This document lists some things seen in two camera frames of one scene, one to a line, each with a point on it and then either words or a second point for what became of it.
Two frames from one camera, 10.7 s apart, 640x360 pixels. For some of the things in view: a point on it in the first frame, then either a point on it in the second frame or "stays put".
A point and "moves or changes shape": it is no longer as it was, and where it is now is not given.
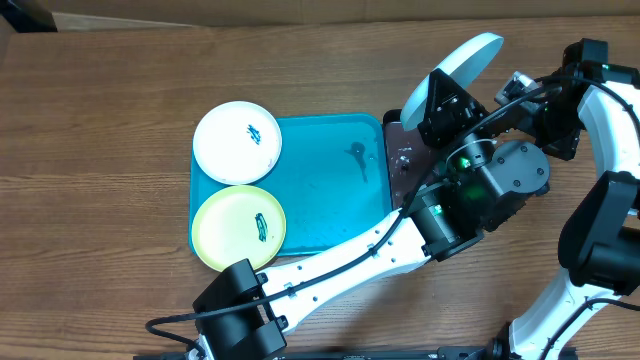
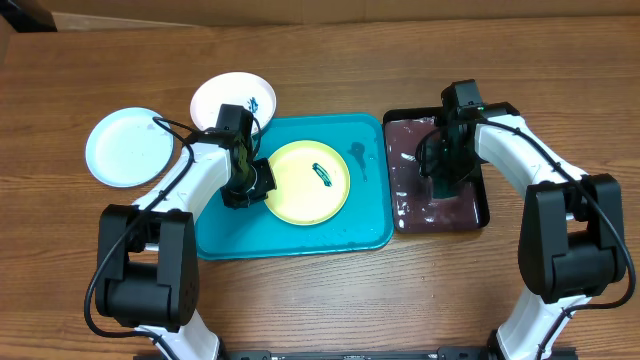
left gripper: x=453 y=112 -> x=267 y=182
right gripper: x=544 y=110 -> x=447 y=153
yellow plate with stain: x=236 y=223 -> x=312 y=182
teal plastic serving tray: x=332 y=179 stays put
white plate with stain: x=237 y=143 moves or changes shape
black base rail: x=357 y=353 stays put
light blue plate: x=464 y=66 -> x=127 y=147
